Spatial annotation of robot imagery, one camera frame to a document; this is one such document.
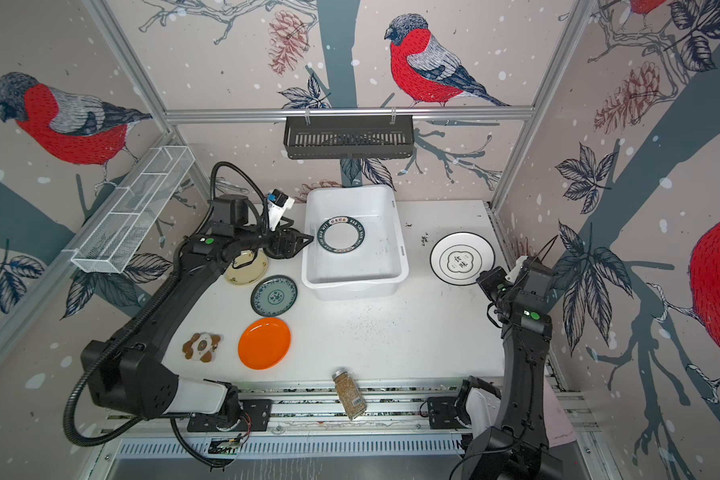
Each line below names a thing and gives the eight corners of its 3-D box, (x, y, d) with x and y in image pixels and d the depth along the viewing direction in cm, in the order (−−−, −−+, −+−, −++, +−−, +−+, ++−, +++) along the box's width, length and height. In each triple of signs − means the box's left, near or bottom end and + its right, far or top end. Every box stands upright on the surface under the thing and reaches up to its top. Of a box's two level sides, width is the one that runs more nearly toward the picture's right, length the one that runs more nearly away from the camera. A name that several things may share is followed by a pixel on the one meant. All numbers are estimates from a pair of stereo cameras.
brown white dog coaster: (183, 357, 85) (178, 354, 82) (197, 333, 89) (193, 329, 87) (208, 363, 83) (204, 360, 81) (222, 338, 88) (218, 335, 86)
